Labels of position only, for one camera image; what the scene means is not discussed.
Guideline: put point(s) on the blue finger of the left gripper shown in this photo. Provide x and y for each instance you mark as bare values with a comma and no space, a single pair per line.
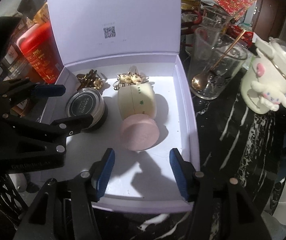
70,126
18,90

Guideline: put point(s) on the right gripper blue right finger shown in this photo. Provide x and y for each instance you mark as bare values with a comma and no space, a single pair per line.
184,175

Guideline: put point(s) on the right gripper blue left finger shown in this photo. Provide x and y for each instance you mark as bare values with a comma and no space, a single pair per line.
102,171

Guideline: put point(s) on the pink cosmetic jar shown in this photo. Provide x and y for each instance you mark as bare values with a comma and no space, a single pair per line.
138,132

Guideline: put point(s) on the dark bow hair clip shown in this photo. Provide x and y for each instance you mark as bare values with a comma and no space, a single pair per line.
90,80

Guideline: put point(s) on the cream white cosmetic jar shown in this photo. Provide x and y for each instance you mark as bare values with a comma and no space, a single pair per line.
137,99

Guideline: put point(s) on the bear charm hair clip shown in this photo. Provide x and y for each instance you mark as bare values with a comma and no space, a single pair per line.
131,77

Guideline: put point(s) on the red tea tin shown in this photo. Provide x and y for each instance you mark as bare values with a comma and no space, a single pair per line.
39,48

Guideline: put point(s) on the oatmeal black gold bag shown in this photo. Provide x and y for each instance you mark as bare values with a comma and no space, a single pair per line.
34,12

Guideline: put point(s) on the white open gift box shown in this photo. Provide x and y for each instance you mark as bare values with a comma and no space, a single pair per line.
134,46

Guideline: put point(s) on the clear glass with spoon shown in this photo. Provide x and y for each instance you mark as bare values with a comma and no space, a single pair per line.
215,60

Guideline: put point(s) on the cinnamoroll white mug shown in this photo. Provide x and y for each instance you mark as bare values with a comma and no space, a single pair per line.
263,87

